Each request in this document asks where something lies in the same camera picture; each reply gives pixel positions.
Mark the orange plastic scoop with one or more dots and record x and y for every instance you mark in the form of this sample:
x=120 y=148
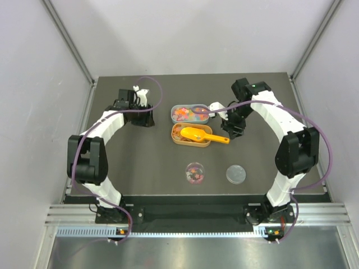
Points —
x=199 y=135

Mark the clear round jar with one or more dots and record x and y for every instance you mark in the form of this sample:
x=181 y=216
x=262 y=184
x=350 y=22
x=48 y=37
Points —
x=195 y=173

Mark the orange candy tray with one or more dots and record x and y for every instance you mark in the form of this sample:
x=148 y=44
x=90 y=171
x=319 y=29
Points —
x=180 y=140

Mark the clear blue candy tray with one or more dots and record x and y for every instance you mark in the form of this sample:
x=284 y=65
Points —
x=183 y=113

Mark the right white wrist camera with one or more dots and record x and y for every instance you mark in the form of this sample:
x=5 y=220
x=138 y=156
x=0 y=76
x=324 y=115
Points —
x=216 y=108

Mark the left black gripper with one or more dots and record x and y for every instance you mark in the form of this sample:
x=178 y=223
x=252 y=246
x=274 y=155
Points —
x=143 y=118

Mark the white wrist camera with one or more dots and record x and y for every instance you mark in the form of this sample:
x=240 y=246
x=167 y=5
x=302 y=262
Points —
x=216 y=108
x=141 y=96

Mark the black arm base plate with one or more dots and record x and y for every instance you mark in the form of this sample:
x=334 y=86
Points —
x=203 y=217

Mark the grey slotted cable duct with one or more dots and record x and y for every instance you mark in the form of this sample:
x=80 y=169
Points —
x=114 y=232

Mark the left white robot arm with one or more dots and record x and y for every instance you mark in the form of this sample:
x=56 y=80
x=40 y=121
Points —
x=87 y=162

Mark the clear round jar lid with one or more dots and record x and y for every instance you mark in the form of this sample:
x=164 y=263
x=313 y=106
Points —
x=236 y=174

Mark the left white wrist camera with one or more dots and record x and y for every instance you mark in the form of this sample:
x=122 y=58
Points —
x=141 y=96

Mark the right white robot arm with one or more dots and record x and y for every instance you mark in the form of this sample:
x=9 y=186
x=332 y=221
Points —
x=298 y=148

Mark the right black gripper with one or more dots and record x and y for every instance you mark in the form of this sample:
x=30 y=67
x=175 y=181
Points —
x=229 y=125

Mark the aluminium frame rail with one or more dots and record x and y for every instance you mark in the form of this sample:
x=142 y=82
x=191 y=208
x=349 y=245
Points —
x=60 y=26

